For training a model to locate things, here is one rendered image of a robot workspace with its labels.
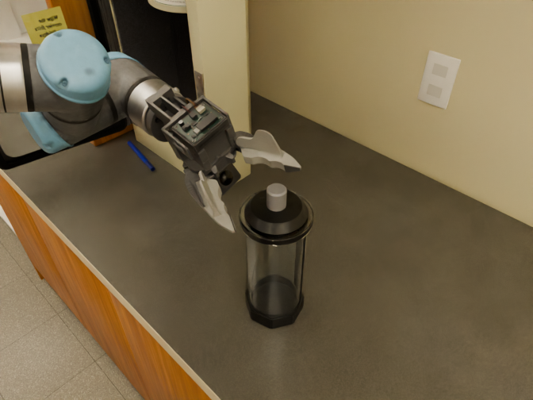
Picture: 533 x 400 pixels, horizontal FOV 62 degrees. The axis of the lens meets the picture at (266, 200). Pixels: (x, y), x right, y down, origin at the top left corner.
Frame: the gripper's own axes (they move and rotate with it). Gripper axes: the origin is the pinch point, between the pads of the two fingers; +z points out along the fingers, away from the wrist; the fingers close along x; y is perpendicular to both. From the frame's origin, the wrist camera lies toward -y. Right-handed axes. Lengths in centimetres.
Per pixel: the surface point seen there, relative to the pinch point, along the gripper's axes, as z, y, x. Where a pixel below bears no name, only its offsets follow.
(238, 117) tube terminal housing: -31.5, -22.3, 17.2
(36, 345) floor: -88, -116, -71
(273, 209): -1.5, -5.9, 1.4
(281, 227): 1.3, -6.1, 0.1
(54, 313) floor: -97, -120, -61
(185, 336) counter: -5.5, -24.8, -20.0
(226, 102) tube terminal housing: -31.8, -16.8, 15.9
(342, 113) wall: -29, -46, 46
